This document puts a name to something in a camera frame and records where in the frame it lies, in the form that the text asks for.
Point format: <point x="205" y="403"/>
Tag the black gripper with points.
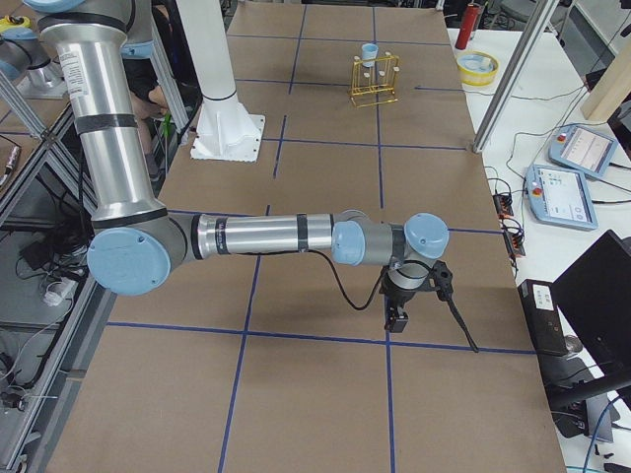
<point x="399" y="298"/>

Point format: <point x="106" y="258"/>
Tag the light blue plastic cup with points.
<point x="369" y="52"/>

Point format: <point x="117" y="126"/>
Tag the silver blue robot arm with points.
<point x="21" y="50"/>
<point x="138" y="244"/>

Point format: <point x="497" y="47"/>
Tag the black box device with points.
<point x="542" y="318"/>

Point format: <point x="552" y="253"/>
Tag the black computer monitor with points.
<point x="593" y="294"/>

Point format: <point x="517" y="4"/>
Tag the near blue teach pendant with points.
<point x="560" y="197"/>

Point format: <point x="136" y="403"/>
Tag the blue teach pendant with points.
<point x="579" y="147"/>
<point x="560" y="197"/>

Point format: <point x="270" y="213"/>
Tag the far blue teach pendant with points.
<point x="579" y="147"/>

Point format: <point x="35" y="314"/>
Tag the wooden beam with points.
<point x="611" y="90"/>

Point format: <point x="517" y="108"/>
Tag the red cylindrical bottle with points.
<point x="466" y="26"/>

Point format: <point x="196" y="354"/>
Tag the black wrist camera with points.
<point x="442" y="281"/>

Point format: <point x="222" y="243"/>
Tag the gold wire cup holder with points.
<point x="373" y="81"/>

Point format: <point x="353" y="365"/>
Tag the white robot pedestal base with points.
<point x="225" y="131"/>

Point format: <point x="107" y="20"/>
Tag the aluminium frame post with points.
<point x="535" y="27"/>

